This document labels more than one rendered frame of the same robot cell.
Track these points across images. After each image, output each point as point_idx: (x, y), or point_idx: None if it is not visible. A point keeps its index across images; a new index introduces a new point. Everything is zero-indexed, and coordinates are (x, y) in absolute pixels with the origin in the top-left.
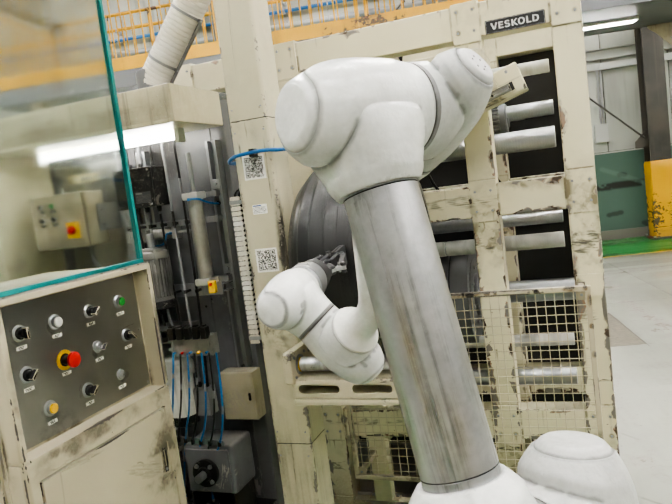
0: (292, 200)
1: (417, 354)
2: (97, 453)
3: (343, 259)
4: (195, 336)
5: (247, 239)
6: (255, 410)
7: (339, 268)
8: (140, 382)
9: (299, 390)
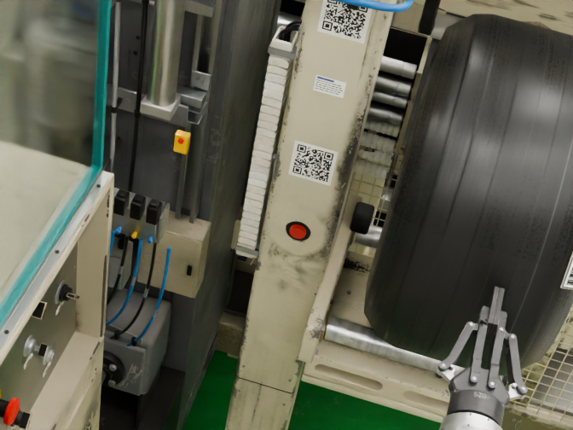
0: (382, 55)
1: None
2: None
3: (520, 373)
4: (136, 216)
5: (286, 119)
6: (193, 287)
7: (514, 398)
8: (65, 341)
9: (315, 367)
